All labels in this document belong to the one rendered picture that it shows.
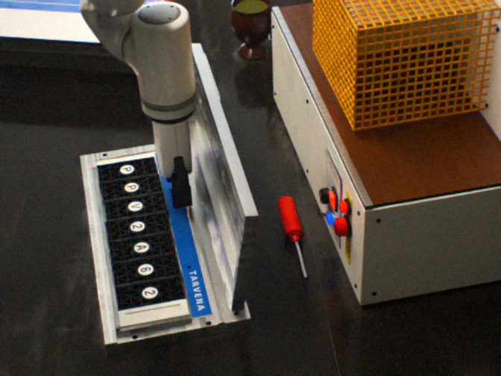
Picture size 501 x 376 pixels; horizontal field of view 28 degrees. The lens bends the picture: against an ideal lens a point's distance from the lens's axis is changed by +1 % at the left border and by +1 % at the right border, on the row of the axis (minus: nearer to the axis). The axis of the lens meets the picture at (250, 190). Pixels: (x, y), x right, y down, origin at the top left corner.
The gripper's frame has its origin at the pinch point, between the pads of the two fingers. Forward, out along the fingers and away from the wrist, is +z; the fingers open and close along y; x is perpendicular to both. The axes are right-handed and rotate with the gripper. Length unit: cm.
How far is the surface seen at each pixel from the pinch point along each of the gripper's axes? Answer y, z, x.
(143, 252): 13.3, 0.9, -7.6
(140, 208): 3.0, 0.9, -6.7
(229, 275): 26.3, -3.9, 3.5
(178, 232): 8.9, 2.1, -1.6
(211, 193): 9.4, -5.0, 4.0
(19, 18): -51, -6, -23
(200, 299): 24.0, 2.1, -0.8
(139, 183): -3.6, 1.1, -6.2
